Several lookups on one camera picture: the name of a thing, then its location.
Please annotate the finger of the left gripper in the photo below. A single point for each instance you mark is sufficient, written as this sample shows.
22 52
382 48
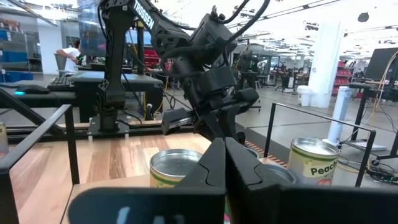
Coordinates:
236 124
214 127

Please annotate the blue storage bin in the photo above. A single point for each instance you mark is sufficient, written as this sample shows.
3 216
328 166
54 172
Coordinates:
17 77
14 56

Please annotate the black monitor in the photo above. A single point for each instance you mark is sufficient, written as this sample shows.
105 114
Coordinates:
381 63

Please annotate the black computer mouse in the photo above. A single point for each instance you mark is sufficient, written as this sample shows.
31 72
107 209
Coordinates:
32 89

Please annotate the white round pillar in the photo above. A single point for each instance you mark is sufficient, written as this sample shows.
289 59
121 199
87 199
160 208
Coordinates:
325 62

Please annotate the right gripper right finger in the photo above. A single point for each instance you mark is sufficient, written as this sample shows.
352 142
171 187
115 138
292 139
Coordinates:
311 205

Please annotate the black metal frame shelf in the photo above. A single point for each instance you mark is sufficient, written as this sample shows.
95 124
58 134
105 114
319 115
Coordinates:
71 140

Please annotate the red shelving unit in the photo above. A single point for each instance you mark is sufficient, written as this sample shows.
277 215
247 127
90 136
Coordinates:
342 77

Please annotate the pale labelled can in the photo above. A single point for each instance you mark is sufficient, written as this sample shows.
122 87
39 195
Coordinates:
3 140

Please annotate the black stand table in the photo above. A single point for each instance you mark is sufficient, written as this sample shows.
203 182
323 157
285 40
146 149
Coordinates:
360 112

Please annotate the red cabinet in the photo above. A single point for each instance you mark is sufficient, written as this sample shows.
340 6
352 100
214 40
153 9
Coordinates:
152 59

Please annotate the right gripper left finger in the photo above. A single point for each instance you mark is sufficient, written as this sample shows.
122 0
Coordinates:
155 205

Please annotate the grey office chair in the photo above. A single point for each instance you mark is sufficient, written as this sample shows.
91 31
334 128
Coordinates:
60 63

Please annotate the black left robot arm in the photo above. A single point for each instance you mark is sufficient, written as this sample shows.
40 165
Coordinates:
113 62

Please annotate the white trash bin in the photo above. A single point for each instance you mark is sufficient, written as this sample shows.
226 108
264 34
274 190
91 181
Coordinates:
304 96

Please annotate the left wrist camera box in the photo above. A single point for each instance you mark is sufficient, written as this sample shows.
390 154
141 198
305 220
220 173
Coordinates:
219 79

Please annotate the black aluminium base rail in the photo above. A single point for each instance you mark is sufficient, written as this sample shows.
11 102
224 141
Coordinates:
149 128

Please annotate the white tower fan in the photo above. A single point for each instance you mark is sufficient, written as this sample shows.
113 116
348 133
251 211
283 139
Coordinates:
340 105

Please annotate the black keyboard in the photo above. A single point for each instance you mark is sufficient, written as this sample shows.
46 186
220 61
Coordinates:
60 84

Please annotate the person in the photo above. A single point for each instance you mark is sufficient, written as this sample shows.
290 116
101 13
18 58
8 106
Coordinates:
72 59

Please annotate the orange red peach can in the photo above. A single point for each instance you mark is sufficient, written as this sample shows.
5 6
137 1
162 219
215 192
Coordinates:
311 168
171 161

